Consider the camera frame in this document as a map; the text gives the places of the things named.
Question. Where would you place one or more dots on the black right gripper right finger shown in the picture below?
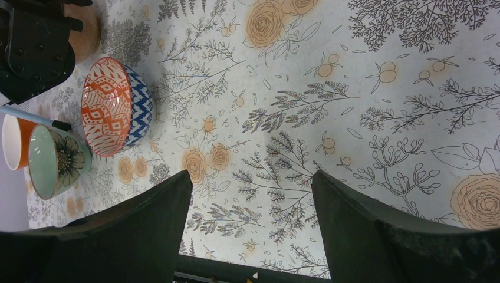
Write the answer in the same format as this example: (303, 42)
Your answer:
(366, 240)

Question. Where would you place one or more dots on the floral patterned table mat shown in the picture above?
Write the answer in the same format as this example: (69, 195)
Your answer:
(398, 99)

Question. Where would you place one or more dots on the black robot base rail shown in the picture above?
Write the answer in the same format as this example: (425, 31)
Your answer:
(193, 269)

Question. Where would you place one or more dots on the orange white bowl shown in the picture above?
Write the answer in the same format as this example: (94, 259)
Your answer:
(16, 133)

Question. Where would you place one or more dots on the light green celadon bowl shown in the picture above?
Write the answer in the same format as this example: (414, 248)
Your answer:
(56, 160)

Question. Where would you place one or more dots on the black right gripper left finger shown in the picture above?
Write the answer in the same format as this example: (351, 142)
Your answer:
(136, 240)

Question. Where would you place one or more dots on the red patterned small bowl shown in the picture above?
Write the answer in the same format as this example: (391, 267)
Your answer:
(117, 107)

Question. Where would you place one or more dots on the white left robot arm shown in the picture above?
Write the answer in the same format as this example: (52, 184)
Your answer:
(41, 43)

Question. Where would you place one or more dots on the brown ceramic bowl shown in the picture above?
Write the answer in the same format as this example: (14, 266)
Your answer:
(86, 42)

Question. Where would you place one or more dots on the light blue perforated music stand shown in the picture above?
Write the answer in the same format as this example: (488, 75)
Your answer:
(35, 118)

